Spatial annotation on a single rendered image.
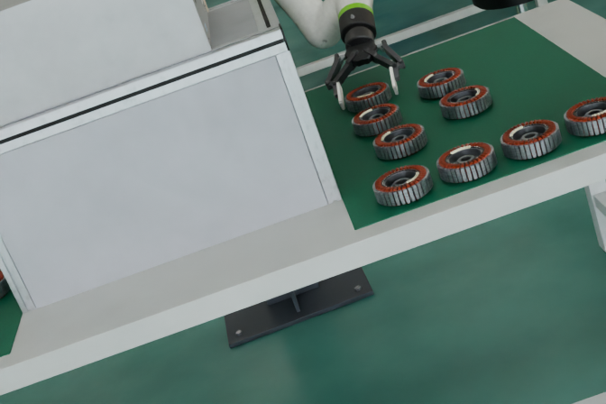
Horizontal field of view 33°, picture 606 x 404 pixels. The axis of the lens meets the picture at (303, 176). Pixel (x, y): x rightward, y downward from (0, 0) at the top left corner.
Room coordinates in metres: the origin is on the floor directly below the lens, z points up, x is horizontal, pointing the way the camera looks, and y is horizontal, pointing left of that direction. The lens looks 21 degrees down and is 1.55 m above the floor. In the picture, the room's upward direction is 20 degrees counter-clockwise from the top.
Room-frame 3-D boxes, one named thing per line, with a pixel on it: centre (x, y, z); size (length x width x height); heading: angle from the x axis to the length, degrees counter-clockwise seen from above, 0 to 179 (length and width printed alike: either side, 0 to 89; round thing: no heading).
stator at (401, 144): (2.04, -0.22, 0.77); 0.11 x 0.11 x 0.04
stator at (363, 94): (2.40, -0.21, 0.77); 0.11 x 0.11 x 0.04
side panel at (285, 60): (2.04, -0.05, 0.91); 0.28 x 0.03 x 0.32; 179
